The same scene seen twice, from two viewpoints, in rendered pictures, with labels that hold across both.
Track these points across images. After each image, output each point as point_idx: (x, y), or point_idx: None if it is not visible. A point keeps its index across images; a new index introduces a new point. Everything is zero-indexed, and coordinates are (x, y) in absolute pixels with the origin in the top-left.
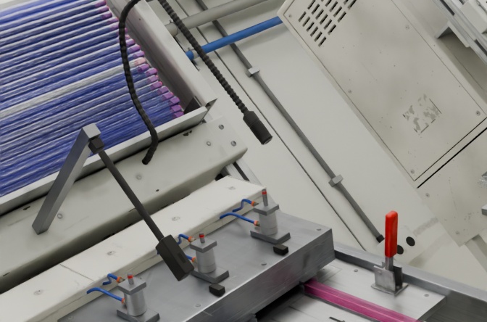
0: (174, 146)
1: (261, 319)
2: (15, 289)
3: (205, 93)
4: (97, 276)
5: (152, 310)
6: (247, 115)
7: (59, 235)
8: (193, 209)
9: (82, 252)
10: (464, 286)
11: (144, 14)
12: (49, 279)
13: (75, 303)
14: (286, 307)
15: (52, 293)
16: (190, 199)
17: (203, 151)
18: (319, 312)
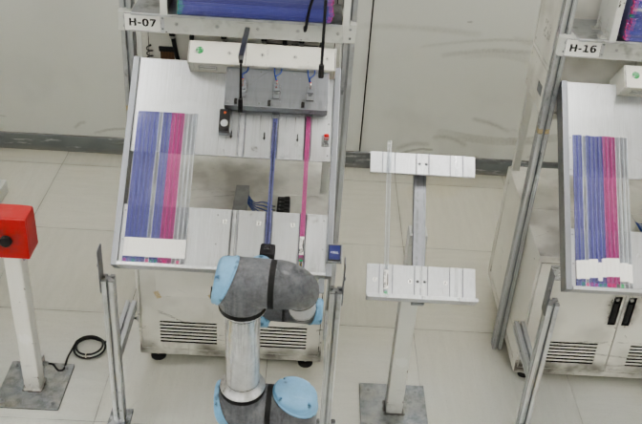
0: (322, 27)
1: (284, 114)
2: (225, 44)
3: (345, 21)
4: (247, 63)
5: (246, 94)
6: (319, 66)
7: (252, 35)
8: (305, 57)
9: (257, 44)
10: (334, 166)
11: None
12: (237, 49)
13: (235, 66)
14: (294, 116)
15: (231, 57)
16: (310, 50)
17: (332, 35)
18: (298, 129)
